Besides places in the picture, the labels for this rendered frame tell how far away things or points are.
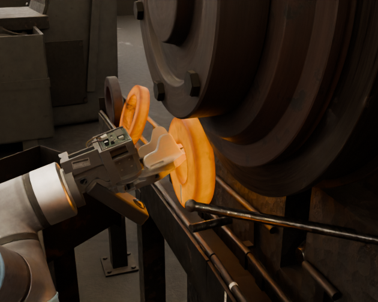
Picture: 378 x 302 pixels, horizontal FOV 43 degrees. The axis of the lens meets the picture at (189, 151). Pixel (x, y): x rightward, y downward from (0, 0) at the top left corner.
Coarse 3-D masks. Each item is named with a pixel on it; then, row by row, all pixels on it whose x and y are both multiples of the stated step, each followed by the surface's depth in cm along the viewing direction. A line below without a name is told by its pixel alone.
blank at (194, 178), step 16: (176, 128) 79; (192, 128) 74; (192, 144) 73; (208, 144) 73; (192, 160) 73; (208, 160) 73; (176, 176) 82; (192, 176) 74; (208, 176) 73; (176, 192) 84; (192, 192) 75; (208, 192) 74
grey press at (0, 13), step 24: (48, 0) 312; (72, 0) 317; (96, 0) 321; (0, 24) 294; (24, 24) 301; (48, 24) 307; (72, 24) 322; (96, 24) 326; (48, 48) 319; (72, 48) 326; (96, 48) 332; (48, 72) 324; (72, 72) 331; (96, 72) 341; (72, 96) 337; (96, 96) 347; (72, 120) 345
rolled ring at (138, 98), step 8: (136, 88) 145; (144, 88) 144; (128, 96) 151; (136, 96) 143; (144, 96) 140; (128, 104) 151; (136, 104) 141; (144, 104) 139; (128, 112) 152; (136, 112) 139; (144, 112) 139; (120, 120) 154; (128, 120) 153; (136, 120) 138; (144, 120) 139; (128, 128) 151; (136, 128) 139; (136, 136) 141
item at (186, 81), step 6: (138, 6) 60; (138, 12) 60; (138, 18) 60; (186, 72) 44; (192, 72) 44; (186, 78) 45; (192, 78) 43; (198, 78) 44; (156, 84) 55; (162, 84) 55; (186, 84) 45; (192, 84) 43; (198, 84) 43; (156, 90) 56; (162, 90) 55; (186, 90) 45; (192, 90) 44; (198, 90) 44; (156, 96) 56; (162, 96) 55
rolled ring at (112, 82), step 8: (112, 80) 159; (104, 88) 169; (112, 88) 156; (120, 88) 157; (104, 96) 172; (112, 96) 156; (120, 96) 156; (112, 104) 157; (120, 104) 156; (112, 112) 159; (120, 112) 157; (112, 120) 161
